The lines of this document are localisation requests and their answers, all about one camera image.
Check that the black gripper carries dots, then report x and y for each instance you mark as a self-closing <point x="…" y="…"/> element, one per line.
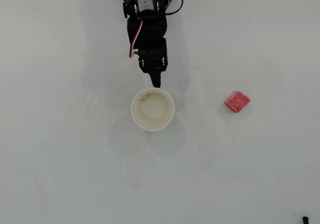
<point x="153" y="63"/>

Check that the red foam cube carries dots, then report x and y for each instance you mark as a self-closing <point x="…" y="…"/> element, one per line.
<point x="237" y="102"/>

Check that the tan ribbed paper cup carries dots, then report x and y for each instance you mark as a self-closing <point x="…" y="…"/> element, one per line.
<point x="152" y="109"/>

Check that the small black cylindrical object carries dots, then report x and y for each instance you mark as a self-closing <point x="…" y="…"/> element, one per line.
<point x="305" y="220"/>

